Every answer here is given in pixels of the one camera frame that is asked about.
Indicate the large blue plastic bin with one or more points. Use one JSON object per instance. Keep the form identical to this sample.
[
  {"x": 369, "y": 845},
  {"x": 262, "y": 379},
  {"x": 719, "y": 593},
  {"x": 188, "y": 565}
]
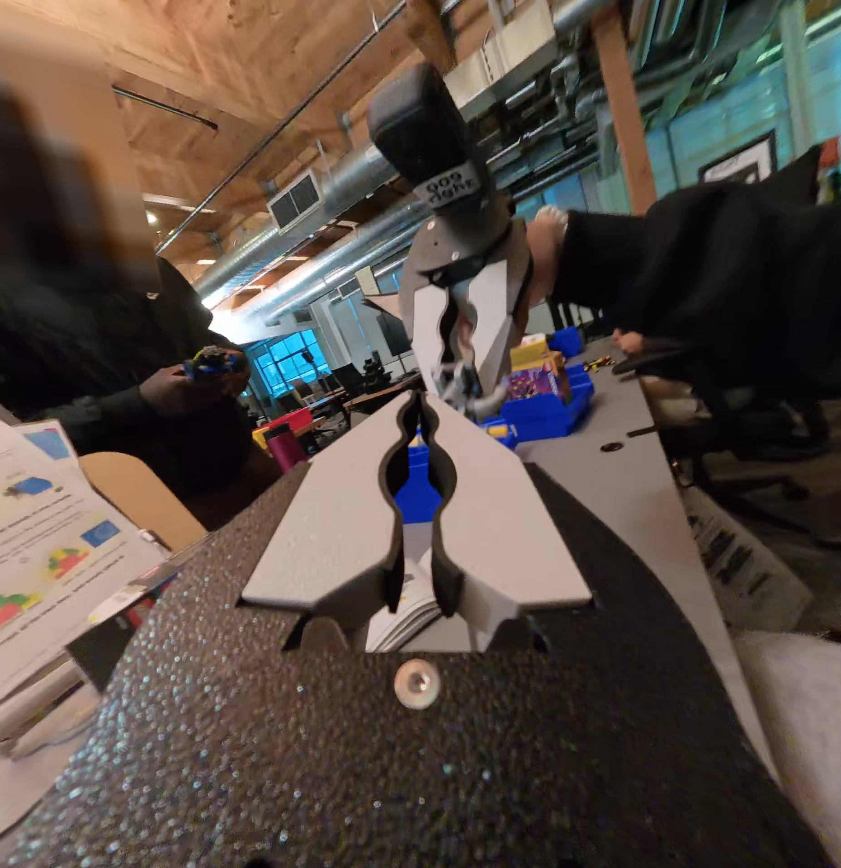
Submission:
[{"x": 420, "y": 485}]

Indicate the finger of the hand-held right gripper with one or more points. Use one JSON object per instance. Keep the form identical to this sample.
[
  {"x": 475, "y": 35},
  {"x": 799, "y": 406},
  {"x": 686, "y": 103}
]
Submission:
[
  {"x": 428, "y": 325},
  {"x": 494, "y": 319}
]

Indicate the small blue plastic bin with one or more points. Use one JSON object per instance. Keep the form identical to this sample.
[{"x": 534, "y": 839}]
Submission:
[{"x": 566, "y": 339}]

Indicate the cardboard sheet stand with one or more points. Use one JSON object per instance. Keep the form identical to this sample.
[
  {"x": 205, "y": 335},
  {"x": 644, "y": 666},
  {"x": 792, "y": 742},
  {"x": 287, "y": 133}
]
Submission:
[{"x": 142, "y": 495}]

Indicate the white barcode sheet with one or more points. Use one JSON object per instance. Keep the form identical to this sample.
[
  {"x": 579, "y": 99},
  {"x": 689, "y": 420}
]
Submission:
[{"x": 739, "y": 556}]

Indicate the blue lego car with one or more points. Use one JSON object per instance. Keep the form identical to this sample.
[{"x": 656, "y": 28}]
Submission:
[{"x": 214, "y": 363}]

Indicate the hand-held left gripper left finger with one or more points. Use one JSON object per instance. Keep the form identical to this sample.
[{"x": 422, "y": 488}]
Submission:
[{"x": 325, "y": 536}]

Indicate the red plastic bin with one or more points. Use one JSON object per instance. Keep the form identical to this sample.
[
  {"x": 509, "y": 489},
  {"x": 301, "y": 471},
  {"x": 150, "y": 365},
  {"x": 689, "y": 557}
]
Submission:
[{"x": 288, "y": 419}]

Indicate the yellow and purple box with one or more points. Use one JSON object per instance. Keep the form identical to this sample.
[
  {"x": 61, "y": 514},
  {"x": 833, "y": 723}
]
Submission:
[{"x": 539, "y": 380}]

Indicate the person's right hand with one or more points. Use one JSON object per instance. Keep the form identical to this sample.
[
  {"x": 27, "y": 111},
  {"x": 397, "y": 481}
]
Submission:
[{"x": 546, "y": 251}]

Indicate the lego instruction booklet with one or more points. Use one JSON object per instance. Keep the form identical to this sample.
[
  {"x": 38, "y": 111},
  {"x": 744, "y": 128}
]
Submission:
[{"x": 407, "y": 610}]

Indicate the maroon bottle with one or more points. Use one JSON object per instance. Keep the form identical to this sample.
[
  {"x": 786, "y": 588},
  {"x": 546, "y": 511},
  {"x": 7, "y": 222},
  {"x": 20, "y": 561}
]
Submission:
[{"x": 286, "y": 447}]

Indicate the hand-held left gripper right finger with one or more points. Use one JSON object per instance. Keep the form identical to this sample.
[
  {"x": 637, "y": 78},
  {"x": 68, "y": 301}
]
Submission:
[{"x": 508, "y": 536}]

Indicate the printed instruction sheet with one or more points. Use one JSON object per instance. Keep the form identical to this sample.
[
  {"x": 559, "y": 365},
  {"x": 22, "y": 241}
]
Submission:
[{"x": 41, "y": 542}]

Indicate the person's right forearm black sleeve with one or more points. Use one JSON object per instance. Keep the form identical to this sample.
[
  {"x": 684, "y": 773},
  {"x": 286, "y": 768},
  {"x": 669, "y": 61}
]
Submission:
[{"x": 698, "y": 271}]

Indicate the framed wall picture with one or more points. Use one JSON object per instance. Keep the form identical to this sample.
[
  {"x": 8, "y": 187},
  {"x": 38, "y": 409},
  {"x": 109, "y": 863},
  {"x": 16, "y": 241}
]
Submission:
[{"x": 739, "y": 159}]

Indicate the grey lego assembly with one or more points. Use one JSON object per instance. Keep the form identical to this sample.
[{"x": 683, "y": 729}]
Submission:
[{"x": 481, "y": 403}]

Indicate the lego set box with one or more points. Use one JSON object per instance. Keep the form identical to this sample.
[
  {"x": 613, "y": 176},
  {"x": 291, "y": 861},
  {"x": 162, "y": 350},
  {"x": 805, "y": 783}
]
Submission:
[{"x": 115, "y": 644}]

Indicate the black office chair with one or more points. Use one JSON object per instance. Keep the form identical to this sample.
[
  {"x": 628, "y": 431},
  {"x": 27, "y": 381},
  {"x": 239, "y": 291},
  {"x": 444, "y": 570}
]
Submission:
[{"x": 753, "y": 420}]

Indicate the white air vent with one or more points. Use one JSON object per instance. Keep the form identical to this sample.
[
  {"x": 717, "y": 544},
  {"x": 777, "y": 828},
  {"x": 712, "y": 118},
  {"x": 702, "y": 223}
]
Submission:
[{"x": 295, "y": 200}]

